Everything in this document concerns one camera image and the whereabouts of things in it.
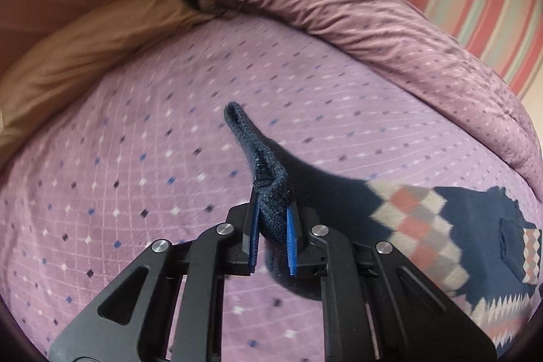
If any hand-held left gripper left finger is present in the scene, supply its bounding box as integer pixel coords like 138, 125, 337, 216
48, 186, 260, 362

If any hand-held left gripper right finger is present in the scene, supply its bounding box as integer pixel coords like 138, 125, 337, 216
286, 186, 498, 362

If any bed with purple dotted sheet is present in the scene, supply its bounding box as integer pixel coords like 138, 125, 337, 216
0, 12, 541, 362

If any navy patterned knit sweater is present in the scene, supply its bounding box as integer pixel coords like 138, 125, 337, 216
223, 102, 543, 360

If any tan pillow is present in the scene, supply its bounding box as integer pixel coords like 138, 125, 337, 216
0, 0, 215, 170

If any purple dotted quilt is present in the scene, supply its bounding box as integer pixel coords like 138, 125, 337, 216
148, 0, 543, 202

